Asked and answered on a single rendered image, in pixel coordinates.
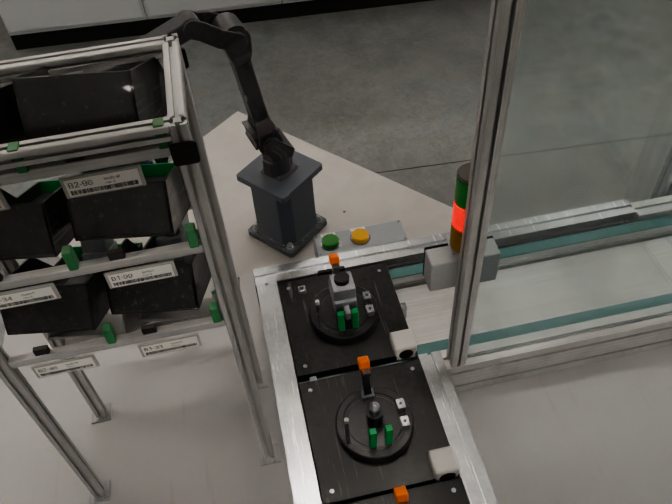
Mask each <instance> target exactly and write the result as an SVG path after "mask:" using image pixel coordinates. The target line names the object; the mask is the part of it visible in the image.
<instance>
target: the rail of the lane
mask: <svg viewBox="0 0 672 504"><path fill-rule="evenodd" d="M445 236H450V232H448V233H442V234H437V235H432V236H427V237H422V238H416V239H411V240H406V241H401V242H396V243H391V244H385V245H380V246H375V247H370V248H365V249H359V250H354V251H349V252H344V253H339V254H338V255H339V259H340V264H339V265H340V269H339V271H345V270H350V269H356V268H361V267H366V266H371V265H376V264H381V263H386V265H387V268H388V270H390V269H395V268H400V267H405V266H410V265H415V264H420V263H423V260H424V248H425V247H430V246H435V245H440V244H446V243H447V241H446V238H445ZM328 256H329V255H328ZM328 256H323V257H318V258H313V259H308V260H302V261H297V262H292V263H287V264H282V265H277V266H271V267H266V268H261V269H256V270H253V277H254V283H255V288H256V293H257V297H258V292H257V286H256V285H260V284H265V285H269V284H268V283H270V282H275V281H277V285H278V284H279V283H284V282H289V281H294V280H299V279H304V278H310V277H315V276H320V275H325V274H330V273H332V266H331V265H330V262H329V257H328Z"/></svg>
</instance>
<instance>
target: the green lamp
mask: <svg viewBox="0 0 672 504"><path fill-rule="evenodd" d="M467 193H468V185H466V184H464V183H462V182H461V181H460V180H459V179H458V177H457V175H456V184H455V194H454V201H455V203H456V205H457V206H458V207H460V208H462V209H464V210H465V209H466V201H467Z"/></svg>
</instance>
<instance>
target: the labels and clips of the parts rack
mask: <svg viewBox="0 0 672 504"><path fill-rule="evenodd" d="M162 51H163V64H164V78H165V91H166V105H167V116H169V115H174V117H175V118H176V117H179V114H180V113H186V117H187V121H188V111H187V102H186V93H185V84H184V75H183V65H182V56H181V51H182V55H183V59H184V63H185V67H186V69H187V68H188V67H189V63H188V58H187V54H186V50H185V48H183V47H181V51H180V47H179V43H178V42H177V41H175V42H172V47H168V43H163V44H162ZM188 124H189V121H188ZM152 126H153V128H157V127H162V126H164V121H163V118H162V117H160V118H154V119H152ZM158 146H159V149H167V148H169V150H170V153H171V156H172V160H173V163H174V165H175V166H183V165H189V164H195V163H199V162H200V155H199V151H198V148H197V144H196V142H195V141H186V142H180V143H174V144H171V145H170V141H169V142H163V143H158ZM20 147H21V146H20V145H19V141H16V142H10V143H8V146H7V152H8V153H9V152H15V151H18V149H19V148H20ZM58 180H59V182H60V184H61V186H62V188H63V190H64V192H65V194H66V197H67V199H70V198H76V197H82V196H87V195H93V194H99V193H104V192H110V191H116V190H121V189H127V188H133V187H138V186H144V185H147V183H146V180H145V177H144V175H143V172H142V169H141V166H140V164H135V165H129V166H124V167H118V168H112V169H106V170H101V171H95V172H89V173H83V174H78V175H72V176H66V177H60V178H58ZM8 209H11V207H10V205H9V204H8V202H7V200H6V198H5V197H4V195H3V193H2V191H1V190H0V211H3V210H8ZM185 233H186V236H187V239H188V242H189V246H190V248H196V247H199V238H198V235H197V231H196V228H195V224H194V222H191V223H186V224H185ZM61 256H62V258H63V259H64V261H65V263H66V265H67V267H68V269H69V271H74V270H78V269H79V259H78V257H77V255H76V253H75V251H74V249H73V247H72V245H65V246H62V250H61ZM107 256H108V258H109V260H110V261H113V260H118V259H123V258H126V254H125V252H124V249H123V248H117V249H111V250H107ZM103 275H104V277H105V279H106V281H107V283H108V285H109V287H110V289H112V288H118V287H123V286H128V285H133V284H138V283H144V282H149V281H154V280H159V279H165V278H170V277H175V276H178V272H177V270H176V267H175V264H174V261H173V260H169V261H163V262H158V263H153V264H147V265H142V266H137V267H132V268H126V269H121V270H116V271H110V272H105V273H103ZM60 298H61V295H60V294H59V292H58V290H57V288H56V287H55V285H54V283H53V282H52V283H47V284H42V285H36V286H31V287H26V288H20V289H15V290H10V291H5V292H0V310H3V309H8V308H13V307H18V306H24V305H29V304H34V303H39V302H45V301H50V300H55V299H60ZM209 308H210V313H211V316H212V319H213V322H214V323H219V322H221V321H222V319H221V315H222V313H220V309H219V306H218V303H217V301H214V302H210V303H209ZM191 320H197V319H185V320H168V321H160V322H155V323H150V324H145V325H143V326H141V327H140V328H139V329H137V330H135V331H133V332H136V331H142V333H143V335H146V334H151V333H156V332H157V327H161V326H166V325H171V324H176V323H181V322H186V321H191ZM102 333H103V335H104V337H94V338H77V339H69V340H65V342H64V346H66V345H71V344H76V343H81V342H86V341H91V340H96V339H101V338H105V339H106V341H107V343H108V344H114V343H116V333H115V331H114V329H113V327H112V325H111V323H110V322H107V323H103V324H102ZM201 345H202V342H201V339H200V336H199V333H193V334H188V335H183V336H178V337H173V338H168V339H163V340H158V341H153V342H148V343H143V344H138V345H137V346H138V348H139V350H140V353H141V355H142V357H147V356H152V355H157V354H162V353H167V352H172V351H177V350H182V349H187V348H191V347H196V346H201ZM32 351H33V353H34V355H35V356H40V355H45V354H50V348H49V347H48V345H42V346H37V347H33V350H32ZM98 366H100V364H99V362H98V361H97V359H96V357H95V355H94V354H88V355H83V356H78V357H73V358H68V359H63V360H58V361H53V362H48V363H43V364H38V365H33V366H31V369H32V370H33V372H34V373H35V374H36V376H37V377H38V378H44V377H48V376H53V375H58V374H63V373H68V372H73V371H78V370H83V369H88V368H93V367H98Z"/></svg>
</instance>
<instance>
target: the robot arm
mask: <svg viewBox="0 0 672 504"><path fill-rule="evenodd" d="M173 33H177V35H178V39H179V43H180V46H181V45H183V44H185V43H186V42H188V41H190V40H191V39H192V40H197V41H201V42H203V43H206V44H208V45H211V46H213V47H216V48H219V49H222V50H223V52H224V53H225V55H226V56H227V58H228V60H229V61H230V65H231V67H232V70H233V73H234V76H235V79H236V81H237V84H238V87H239V90H240V93H241V96H242V99H243V101H244V104H245V107H246V110H247V113H248V118H247V120H245V121H242V124H243V125H244V127H245V130H246V132H245V134H246V136H247V137H248V139H249V140H250V142H251V143H252V145H253V146H254V148H255V149H256V150H258V149H259V151H260V152H261V153H262V156H263V161H262V162H263V168H262V169H261V170H260V172H261V173H263V174H265V175H267V176H269V177H271V178H273V179H275V180H277V181H279V182H282V181H283V180H284V179H285V178H287V177H288V176H289V175H290V174H291V173H292V172H293V171H295V170H296V169H297V168H298V165H297V164H295V163H293V162H292V156H293V154H294V150H295V148H294V147H293V146H292V144H291V143H290V142H289V140H288V139H287V138H286V136H285V135H284V133H283V132H282V131H281V129H280V128H279V127H276V126H275V124H274V123H273V121H272V120H271V118H270V116H269V115H268V111H267V108H266V105H265V102H264V99H263V96H262V93H261V90H260V89H261V88H260V87H259V84H258V80H257V77H256V74H255V71H254V68H253V65H252V61H251V58H252V52H253V49H252V40H251V35H250V33H249V31H248V30H247V28H246V27H245V26H244V25H243V24H242V22H241V21H240V20H239V19H238V18H237V16H236V15H235V14H233V13H230V12H224V13H221V14H219V13H215V12H210V11H197V12H196V11H192V10H181V11H180V12H179V13H178V14H177V15H176V16H175V17H173V18H172V19H170V20H168V21H167V22H165V23H164V24H162V25H160V26H159V27H157V28H155V29H154V30H152V31H150V32H149V33H147V34H146V35H144V36H142V37H141V38H139V39H145V38H151V37H158V36H162V35H166V34H167V36H168V37H170V36H171V34H173ZM143 62H145V61H139V62H133V63H127V64H121V65H114V66H108V67H102V68H95V69H89V70H83V73H93V72H108V71H124V70H129V69H131V68H133V67H135V66H137V65H139V64H141V63H143ZM135 164H153V162H152V161H149V160H147V161H141V162H136V163H130V164H124V165H118V166H112V167H107V168H103V169H104V170H106V169H112V168H118V167H124V166H129V165H135Z"/></svg>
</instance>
